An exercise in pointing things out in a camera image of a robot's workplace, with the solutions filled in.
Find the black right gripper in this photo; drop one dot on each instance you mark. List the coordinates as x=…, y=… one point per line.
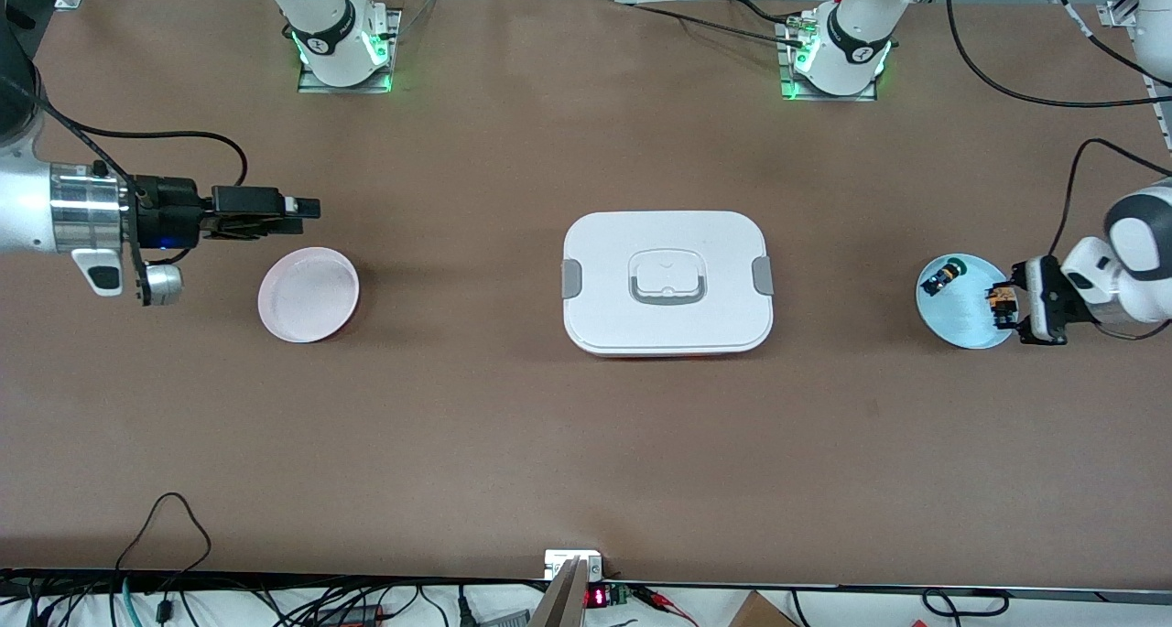
x=170, y=208

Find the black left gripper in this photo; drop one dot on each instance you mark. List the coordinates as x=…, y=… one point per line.
x=1055, y=305

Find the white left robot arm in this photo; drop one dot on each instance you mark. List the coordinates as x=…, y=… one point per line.
x=856, y=32

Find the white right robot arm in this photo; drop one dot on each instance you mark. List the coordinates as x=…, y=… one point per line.
x=325, y=23

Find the white gripper adapter plate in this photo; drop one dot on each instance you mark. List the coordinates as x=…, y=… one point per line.
x=1037, y=288

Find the light blue round plate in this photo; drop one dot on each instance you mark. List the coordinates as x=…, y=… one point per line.
x=957, y=320

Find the pink round plate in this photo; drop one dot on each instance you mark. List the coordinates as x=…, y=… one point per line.
x=309, y=295

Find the white lidded lunch box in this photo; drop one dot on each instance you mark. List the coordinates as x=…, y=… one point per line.
x=668, y=334

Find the brown cardboard piece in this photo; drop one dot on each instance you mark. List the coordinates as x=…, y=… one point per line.
x=760, y=613

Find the red clip leads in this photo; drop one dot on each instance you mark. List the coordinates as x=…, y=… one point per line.
x=673, y=611

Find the red LED display module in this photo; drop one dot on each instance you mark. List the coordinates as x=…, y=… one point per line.
x=597, y=598

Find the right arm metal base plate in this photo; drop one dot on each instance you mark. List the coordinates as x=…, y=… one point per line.
x=385, y=80

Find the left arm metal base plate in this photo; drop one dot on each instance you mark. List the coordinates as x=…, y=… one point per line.
x=789, y=91

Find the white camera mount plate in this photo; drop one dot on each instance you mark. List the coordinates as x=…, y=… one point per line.
x=552, y=563

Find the grey camera mount pole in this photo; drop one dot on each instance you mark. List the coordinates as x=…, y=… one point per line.
x=563, y=599

